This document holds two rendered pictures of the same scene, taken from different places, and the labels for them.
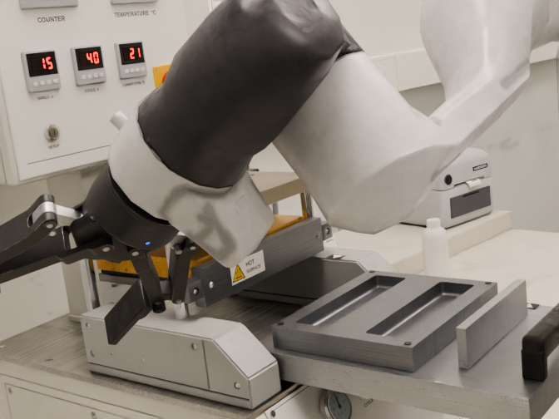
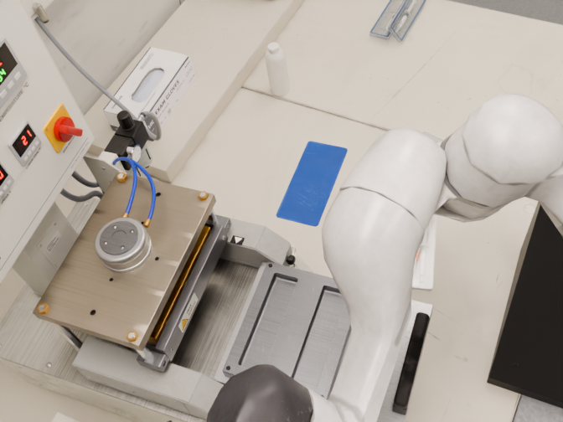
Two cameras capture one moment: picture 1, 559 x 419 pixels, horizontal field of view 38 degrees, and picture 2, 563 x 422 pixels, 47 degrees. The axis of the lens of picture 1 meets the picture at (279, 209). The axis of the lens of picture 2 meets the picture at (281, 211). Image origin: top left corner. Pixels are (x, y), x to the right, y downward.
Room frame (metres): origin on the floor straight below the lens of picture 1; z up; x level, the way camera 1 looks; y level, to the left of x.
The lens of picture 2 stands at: (0.40, -0.05, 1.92)
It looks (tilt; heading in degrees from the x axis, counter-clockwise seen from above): 55 degrees down; 351
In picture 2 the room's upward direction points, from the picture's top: 12 degrees counter-clockwise
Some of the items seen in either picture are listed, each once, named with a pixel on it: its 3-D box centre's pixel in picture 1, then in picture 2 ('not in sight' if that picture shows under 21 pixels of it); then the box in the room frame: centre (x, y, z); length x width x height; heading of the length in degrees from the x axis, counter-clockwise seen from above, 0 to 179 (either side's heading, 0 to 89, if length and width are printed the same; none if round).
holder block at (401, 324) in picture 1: (388, 313); (295, 330); (0.83, -0.10, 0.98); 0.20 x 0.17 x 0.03; 141
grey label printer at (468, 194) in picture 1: (432, 184); not in sight; (2.00, -0.39, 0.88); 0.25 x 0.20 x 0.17; 38
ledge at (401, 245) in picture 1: (358, 257); (207, 47); (1.79, -0.17, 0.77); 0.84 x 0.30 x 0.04; 134
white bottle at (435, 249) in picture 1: (435, 253); (276, 68); (1.58, -0.30, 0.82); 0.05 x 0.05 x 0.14
